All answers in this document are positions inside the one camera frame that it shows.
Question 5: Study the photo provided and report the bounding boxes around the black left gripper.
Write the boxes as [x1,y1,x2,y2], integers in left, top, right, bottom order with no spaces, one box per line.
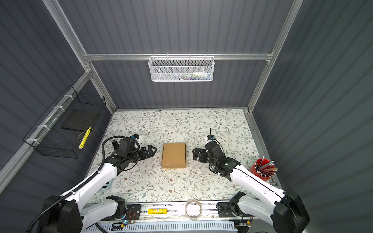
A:
[128,144,157,164]

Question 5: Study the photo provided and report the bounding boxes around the brown cardboard paper box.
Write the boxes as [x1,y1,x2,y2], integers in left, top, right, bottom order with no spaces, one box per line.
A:
[161,143,187,169]

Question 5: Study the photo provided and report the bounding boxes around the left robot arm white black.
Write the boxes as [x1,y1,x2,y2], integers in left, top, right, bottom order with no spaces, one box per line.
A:
[26,134,158,233]

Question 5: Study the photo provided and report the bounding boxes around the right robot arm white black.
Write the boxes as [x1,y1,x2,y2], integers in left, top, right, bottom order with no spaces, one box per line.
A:
[192,141,310,233]

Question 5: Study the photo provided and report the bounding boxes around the black marker on table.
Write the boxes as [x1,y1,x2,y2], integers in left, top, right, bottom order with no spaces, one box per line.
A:
[112,140,119,150]

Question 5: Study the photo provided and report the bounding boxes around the yellow ruler in basket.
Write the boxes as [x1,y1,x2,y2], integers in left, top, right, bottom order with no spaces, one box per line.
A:
[78,126,92,150]

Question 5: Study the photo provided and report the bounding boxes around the clear tape roll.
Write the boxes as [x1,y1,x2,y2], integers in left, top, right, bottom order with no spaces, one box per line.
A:
[184,199,203,221]

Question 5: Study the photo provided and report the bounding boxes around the red pencil cup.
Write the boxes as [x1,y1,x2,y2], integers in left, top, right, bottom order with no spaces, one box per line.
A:
[249,158,278,182]

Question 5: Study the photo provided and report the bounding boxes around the black flat pad in basket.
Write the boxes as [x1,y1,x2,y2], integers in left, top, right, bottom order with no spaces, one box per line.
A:
[61,109,101,132]

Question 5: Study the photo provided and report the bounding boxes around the items in white basket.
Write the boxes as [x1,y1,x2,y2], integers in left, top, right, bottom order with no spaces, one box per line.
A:
[174,72,213,82]

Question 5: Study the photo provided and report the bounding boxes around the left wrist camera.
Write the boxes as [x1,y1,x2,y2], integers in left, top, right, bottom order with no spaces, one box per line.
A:
[131,134,141,144]

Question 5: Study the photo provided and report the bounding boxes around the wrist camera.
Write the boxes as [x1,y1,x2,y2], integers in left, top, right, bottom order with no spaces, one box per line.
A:
[131,134,141,144]
[206,134,216,144]

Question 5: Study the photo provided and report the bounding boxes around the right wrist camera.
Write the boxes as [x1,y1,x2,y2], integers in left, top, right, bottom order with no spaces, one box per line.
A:
[206,134,216,144]

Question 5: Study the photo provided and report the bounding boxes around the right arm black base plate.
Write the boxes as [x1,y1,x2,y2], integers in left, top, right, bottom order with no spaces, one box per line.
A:
[216,202,254,218]

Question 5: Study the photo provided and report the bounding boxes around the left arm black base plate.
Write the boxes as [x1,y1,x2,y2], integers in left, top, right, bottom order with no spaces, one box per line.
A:
[102,204,141,221]

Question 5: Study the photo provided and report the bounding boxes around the black wire mesh basket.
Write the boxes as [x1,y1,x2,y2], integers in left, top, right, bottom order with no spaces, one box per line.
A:
[23,87,106,159]

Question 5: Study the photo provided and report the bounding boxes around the black corrugated cable hose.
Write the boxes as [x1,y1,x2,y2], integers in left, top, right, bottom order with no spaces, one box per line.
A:
[24,135,129,233]

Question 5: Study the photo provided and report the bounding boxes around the white wire mesh basket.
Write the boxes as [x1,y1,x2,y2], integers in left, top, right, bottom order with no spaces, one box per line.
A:
[148,57,215,82]

